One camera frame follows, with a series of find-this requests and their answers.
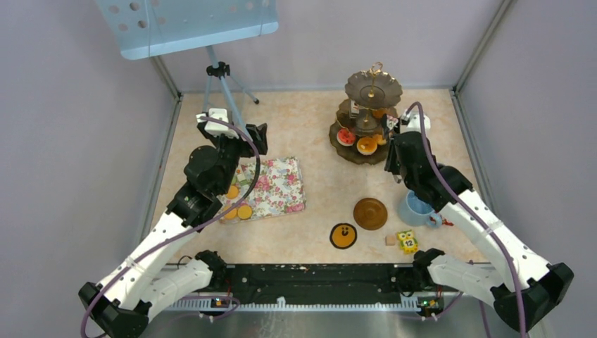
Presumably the round biscuit cookie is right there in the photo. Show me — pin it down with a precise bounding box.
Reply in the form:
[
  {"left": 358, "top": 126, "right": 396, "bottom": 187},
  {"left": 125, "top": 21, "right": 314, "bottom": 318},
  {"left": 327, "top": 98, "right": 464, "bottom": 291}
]
[{"left": 226, "top": 185, "right": 240, "bottom": 200}]

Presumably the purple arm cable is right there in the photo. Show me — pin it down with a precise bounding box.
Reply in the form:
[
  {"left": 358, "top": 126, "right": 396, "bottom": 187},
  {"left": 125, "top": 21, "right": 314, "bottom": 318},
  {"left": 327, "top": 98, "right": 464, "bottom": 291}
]
[
  {"left": 401, "top": 101, "right": 528, "bottom": 338},
  {"left": 79, "top": 116, "right": 261, "bottom": 338}
]

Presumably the small wooden cube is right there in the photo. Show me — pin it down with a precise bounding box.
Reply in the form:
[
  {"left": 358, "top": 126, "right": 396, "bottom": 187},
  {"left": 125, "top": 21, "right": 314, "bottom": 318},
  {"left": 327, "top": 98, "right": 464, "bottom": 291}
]
[{"left": 384, "top": 235, "right": 396, "bottom": 246}]

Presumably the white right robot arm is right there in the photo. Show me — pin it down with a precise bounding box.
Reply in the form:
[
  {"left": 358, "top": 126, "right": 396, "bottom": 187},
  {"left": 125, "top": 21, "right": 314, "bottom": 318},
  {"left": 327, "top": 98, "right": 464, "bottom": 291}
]
[{"left": 384, "top": 131, "right": 574, "bottom": 334}]

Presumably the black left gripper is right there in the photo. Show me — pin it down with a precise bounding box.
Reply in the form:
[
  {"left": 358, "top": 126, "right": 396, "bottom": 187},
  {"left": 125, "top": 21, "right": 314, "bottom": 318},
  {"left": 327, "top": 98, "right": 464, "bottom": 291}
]
[{"left": 199, "top": 123, "right": 268, "bottom": 195}]

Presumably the round golden bun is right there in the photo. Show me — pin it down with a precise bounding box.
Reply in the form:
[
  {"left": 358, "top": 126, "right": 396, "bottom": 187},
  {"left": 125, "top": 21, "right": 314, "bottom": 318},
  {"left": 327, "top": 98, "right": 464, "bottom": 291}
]
[{"left": 372, "top": 134, "right": 387, "bottom": 146}]

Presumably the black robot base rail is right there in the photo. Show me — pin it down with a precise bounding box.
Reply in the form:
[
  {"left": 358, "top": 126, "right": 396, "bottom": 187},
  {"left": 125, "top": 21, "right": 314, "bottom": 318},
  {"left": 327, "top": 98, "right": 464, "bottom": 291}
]
[{"left": 182, "top": 262, "right": 460, "bottom": 309}]

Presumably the blue mug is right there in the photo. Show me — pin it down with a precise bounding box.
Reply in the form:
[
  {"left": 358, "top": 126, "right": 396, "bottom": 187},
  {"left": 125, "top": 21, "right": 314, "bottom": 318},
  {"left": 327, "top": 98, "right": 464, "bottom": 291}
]
[{"left": 398, "top": 190, "right": 443, "bottom": 228}]

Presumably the chocolate cream cake slice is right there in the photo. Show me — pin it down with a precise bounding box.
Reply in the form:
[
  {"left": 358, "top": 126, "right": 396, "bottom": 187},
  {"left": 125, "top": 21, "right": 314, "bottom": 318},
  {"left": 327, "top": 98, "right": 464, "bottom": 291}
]
[{"left": 380, "top": 114, "right": 401, "bottom": 134}]

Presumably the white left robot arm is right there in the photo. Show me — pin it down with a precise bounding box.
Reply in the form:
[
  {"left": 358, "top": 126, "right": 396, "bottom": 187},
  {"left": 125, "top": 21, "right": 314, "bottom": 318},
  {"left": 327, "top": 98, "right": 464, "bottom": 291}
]
[{"left": 78, "top": 118, "right": 268, "bottom": 337}]

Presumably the owl number block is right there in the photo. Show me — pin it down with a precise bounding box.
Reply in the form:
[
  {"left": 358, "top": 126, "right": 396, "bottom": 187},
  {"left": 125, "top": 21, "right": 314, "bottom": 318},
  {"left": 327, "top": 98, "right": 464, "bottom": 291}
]
[{"left": 396, "top": 230, "right": 419, "bottom": 254}]

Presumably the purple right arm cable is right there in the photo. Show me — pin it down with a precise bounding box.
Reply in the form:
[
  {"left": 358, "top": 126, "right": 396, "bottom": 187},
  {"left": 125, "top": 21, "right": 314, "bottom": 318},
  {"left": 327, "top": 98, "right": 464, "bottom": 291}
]
[{"left": 401, "top": 101, "right": 528, "bottom": 338}]

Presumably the floral serving tray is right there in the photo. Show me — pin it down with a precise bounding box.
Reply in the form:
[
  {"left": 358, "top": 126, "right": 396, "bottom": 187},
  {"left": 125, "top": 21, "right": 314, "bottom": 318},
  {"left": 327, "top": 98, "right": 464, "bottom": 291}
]
[{"left": 219, "top": 156, "right": 306, "bottom": 224}]

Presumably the smiley face coaster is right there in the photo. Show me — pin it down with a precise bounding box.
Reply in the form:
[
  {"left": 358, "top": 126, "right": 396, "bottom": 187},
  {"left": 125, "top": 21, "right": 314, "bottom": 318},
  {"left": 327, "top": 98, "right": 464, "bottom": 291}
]
[{"left": 329, "top": 223, "right": 358, "bottom": 249}]

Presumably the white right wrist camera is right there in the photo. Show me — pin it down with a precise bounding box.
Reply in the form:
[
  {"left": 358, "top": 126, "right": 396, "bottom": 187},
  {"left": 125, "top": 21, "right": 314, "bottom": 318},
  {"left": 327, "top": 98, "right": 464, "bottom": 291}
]
[{"left": 400, "top": 111, "right": 431, "bottom": 133}]

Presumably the brown round saucer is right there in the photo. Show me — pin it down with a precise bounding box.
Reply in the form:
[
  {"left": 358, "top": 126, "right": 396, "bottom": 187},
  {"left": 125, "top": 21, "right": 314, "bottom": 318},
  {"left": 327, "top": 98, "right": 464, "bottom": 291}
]
[{"left": 353, "top": 198, "right": 388, "bottom": 231}]

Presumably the white cake slice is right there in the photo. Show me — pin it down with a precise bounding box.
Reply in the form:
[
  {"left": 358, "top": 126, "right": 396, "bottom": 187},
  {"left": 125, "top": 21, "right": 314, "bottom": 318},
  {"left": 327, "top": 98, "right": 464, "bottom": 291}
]
[{"left": 349, "top": 100, "right": 360, "bottom": 119}]

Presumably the brown croissant pastry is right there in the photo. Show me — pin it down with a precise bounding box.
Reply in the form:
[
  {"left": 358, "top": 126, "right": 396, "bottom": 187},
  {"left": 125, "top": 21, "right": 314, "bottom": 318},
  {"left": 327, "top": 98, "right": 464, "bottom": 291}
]
[{"left": 372, "top": 108, "right": 388, "bottom": 119}]

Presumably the orange fruit tart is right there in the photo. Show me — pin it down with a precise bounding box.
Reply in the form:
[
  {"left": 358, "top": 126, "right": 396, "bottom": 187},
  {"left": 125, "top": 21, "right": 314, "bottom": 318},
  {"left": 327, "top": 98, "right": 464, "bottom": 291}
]
[{"left": 356, "top": 137, "right": 379, "bottom": 156}]

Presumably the three-tier smoked glass stand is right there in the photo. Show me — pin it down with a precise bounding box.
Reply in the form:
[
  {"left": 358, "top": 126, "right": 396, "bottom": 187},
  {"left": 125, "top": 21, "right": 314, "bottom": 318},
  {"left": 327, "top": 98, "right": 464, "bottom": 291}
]
[{"left": 329, "top": 61, "right": 403, "bottom": 165}]

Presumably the light blue music stand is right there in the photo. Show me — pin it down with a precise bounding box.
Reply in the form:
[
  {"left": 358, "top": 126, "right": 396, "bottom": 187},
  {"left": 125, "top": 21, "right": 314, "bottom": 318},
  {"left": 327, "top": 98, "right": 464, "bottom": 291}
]
[{"left": 95, "top": 0, "right": 279, "bottom": 132}]

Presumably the red sprinkled donut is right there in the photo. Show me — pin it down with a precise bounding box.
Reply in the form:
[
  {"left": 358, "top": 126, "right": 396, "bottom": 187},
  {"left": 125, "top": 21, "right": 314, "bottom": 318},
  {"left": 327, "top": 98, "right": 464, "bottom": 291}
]
[{"left": 336, "top": 127, "right": 356, "bottom": 146}]

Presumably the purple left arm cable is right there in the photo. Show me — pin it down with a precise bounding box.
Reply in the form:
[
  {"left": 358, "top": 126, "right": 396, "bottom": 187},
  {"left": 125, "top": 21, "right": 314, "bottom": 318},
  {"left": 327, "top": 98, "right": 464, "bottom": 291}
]
[{"left": 79, "top": 116, "right": 261, "bottom": 338}]

